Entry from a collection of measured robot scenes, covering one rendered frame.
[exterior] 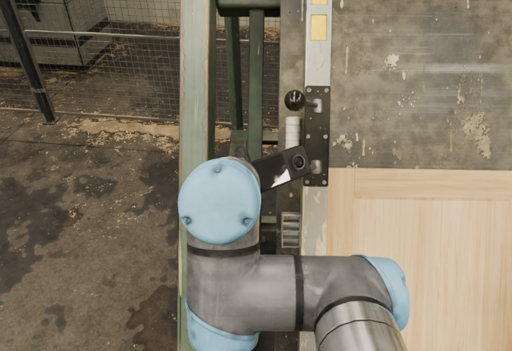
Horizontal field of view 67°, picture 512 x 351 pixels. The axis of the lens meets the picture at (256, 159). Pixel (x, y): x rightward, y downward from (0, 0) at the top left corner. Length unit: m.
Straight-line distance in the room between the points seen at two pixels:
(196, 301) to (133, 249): 2.10
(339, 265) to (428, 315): 0.55
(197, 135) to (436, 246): 0.54
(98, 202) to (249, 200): 2.54
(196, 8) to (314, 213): 0.47
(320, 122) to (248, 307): 0.47
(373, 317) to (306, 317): 0.07
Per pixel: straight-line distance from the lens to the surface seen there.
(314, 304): 0.39
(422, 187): 0.86
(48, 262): 2.62
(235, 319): 0.40
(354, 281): 0.39
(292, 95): 0.66
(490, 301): 0.98
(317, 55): 0.80
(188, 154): 0.78
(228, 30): 1.55
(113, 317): 2.26
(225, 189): 0.34
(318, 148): 0.77
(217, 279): 0.38
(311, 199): 0.79
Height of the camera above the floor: 1.85
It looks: 38 degrees down
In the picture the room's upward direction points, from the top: straight up
